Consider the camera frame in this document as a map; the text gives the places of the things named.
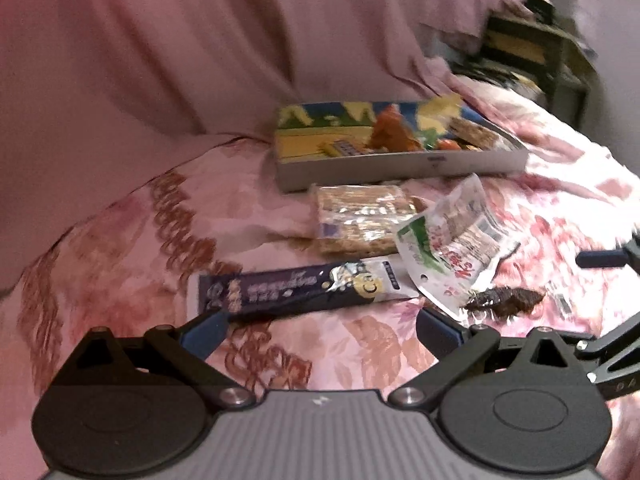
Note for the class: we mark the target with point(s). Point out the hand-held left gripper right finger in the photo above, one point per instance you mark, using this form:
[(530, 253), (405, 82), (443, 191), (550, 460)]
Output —
[(440, 334)]

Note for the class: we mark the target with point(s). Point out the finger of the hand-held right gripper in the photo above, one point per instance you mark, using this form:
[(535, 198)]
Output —
[(607, 257), (612, 335)]

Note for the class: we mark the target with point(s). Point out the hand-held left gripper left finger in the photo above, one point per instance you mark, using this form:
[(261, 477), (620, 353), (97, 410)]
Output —
[(205, 332)]

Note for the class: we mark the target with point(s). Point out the dark blue long packet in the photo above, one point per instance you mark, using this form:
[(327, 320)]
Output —
[(280, 290)]

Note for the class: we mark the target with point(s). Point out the white green snack packet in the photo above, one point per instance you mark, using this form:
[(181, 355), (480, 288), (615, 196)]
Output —
[(450, 245)]

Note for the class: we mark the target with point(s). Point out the clear rice cracker packet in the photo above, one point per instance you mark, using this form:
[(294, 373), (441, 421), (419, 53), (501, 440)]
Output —
[(360, 215)]

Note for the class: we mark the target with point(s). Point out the colourful printed cardboard box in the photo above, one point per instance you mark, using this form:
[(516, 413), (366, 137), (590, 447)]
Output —
[(400, 170)]

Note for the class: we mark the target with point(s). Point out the dark brown dried snack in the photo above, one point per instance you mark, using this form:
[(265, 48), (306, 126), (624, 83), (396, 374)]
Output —
[(500, 300)]

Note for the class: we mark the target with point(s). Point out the pink floral bedsheet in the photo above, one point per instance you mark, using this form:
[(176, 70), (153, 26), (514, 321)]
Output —
[(150, 240)]

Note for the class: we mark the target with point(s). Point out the beige cracker packet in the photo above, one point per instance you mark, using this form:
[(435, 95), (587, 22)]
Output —
[(475, 132)]

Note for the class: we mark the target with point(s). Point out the orange snack packet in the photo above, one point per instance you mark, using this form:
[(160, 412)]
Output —
[(395, 132)]

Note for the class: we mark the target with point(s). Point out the yellow blue small packet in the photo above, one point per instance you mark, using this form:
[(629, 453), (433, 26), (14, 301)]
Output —
[(342, 148)]

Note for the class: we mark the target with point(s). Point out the wooden desk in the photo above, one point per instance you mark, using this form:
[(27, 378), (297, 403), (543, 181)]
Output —
[(520, 50)]

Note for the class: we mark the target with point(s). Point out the pink curtain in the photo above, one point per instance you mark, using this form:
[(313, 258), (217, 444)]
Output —
[(150, 60)]

